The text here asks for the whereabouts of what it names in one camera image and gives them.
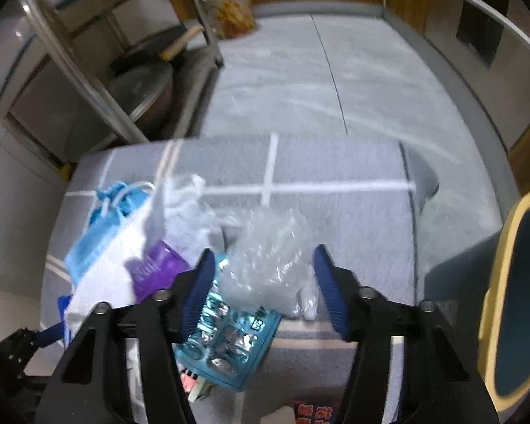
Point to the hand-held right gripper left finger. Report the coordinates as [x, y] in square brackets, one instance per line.
[201, 291]

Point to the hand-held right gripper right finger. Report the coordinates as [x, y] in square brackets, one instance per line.
[331, 291]

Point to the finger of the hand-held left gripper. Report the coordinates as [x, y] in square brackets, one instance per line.
[48, 334]

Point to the blue printed packet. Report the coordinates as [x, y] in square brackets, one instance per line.
[63, 307]

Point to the purple plastic wrapper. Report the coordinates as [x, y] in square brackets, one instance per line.
[154, 269]

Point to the teal blister pack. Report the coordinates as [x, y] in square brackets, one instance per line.
[229, 344]

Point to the clear plastic bag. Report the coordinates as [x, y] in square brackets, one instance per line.
[269, 269]

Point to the white paper towel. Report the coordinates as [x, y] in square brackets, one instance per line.
[110, 287]

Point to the clear plastic wrap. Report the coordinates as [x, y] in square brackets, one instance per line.
[183, 205]

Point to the blue face mask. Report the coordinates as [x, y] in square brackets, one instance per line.
[92, 247]
[123, 196]

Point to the red printed packet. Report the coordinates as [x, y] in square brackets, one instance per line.
[316, 411]

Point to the tan rimmed blue bin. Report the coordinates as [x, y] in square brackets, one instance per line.
[519, 300]

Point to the small pink white packet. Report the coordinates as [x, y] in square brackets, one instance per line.
[192, 382]

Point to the grey blanket with white lines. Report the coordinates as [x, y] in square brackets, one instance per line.
[335, 168]

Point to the white paper scrap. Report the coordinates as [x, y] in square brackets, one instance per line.
[278, 416]

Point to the stainless steel rack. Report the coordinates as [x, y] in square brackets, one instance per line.
[123, 117]

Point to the bag of yellow snacks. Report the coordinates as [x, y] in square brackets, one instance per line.
[232, 6]

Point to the stainless steel oven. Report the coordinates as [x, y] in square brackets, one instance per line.
[446, 26]

